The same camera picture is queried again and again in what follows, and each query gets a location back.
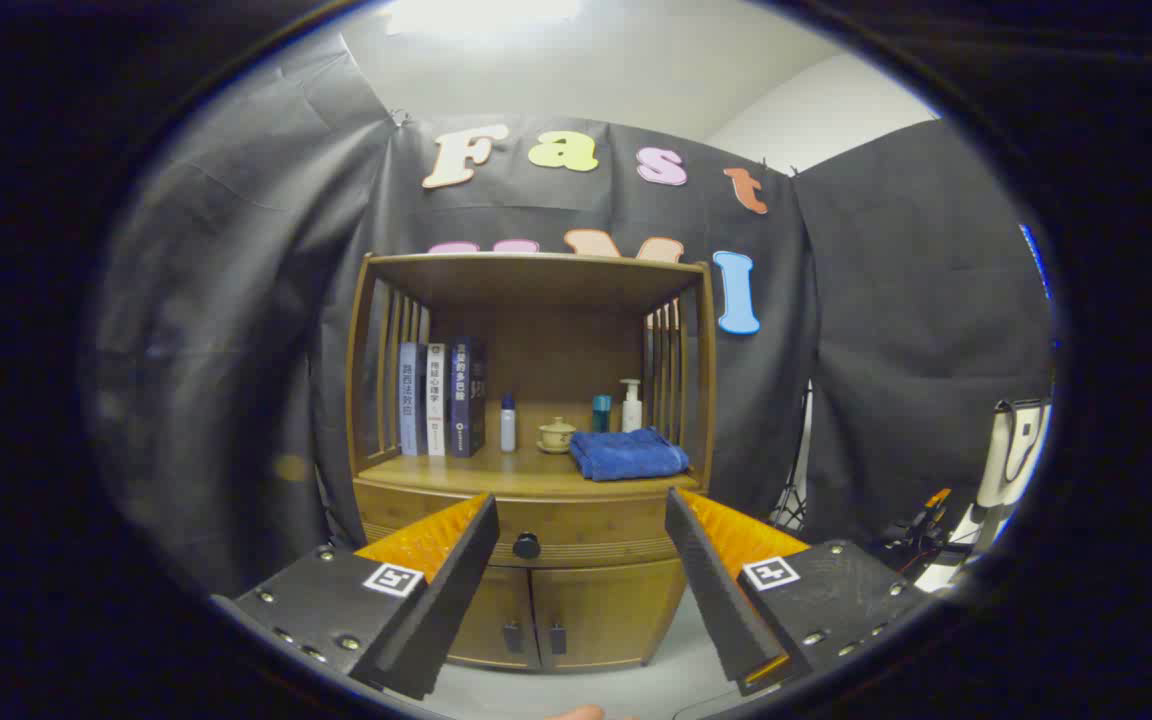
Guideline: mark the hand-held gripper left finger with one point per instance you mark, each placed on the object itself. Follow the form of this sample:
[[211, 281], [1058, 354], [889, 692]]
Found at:
[[456, 590]]

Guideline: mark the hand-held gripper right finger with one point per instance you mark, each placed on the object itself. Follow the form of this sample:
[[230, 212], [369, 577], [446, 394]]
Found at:
[[706, 590]]

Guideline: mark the wooden cabinet door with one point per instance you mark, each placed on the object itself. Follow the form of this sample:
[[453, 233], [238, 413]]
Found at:
[[606, 610], [501, 620]]

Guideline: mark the wooden countertop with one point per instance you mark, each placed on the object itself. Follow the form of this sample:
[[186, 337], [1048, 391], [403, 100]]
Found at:
[[496, 470]]

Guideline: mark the wooden cabinet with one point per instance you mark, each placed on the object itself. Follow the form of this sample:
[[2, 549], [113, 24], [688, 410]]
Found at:
[[556, 350]]

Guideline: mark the black light stand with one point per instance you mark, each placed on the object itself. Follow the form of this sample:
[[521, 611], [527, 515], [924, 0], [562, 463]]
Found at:
[[794, 505]]

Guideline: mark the folded blue towel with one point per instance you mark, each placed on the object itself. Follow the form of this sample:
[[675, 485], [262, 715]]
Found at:
[[628, 455]]

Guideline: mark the white bottle with blue cap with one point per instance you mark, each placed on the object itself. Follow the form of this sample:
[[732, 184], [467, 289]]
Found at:
[[508, 428]]

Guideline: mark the beige lidded teacup with saucer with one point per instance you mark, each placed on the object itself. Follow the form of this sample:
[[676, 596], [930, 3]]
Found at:
[[556, 436]]

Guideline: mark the dark blue book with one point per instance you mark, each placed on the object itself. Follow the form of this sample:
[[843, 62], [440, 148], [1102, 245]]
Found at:
[[464, 400]]

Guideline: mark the white book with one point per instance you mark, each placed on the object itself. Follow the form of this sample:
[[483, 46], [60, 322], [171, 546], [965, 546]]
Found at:
[[436, 400]]

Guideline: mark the white pump bottle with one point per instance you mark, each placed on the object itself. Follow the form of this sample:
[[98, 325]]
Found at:
[[631, 412]]

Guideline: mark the light blue book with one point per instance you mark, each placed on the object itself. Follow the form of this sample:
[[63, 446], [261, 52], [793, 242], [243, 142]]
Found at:
[[412, 400]]

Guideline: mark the teal bottle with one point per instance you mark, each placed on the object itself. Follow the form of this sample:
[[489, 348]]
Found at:
[[601, 415]]

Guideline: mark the black orange device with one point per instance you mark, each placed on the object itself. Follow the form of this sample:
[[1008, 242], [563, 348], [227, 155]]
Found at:
[[926, 510]]

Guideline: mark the black backdrop cloth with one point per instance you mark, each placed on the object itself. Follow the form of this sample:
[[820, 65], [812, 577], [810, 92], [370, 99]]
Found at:
[[236, 350]]

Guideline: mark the white bag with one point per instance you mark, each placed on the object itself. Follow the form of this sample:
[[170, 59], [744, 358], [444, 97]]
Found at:
[[1011, 460]]

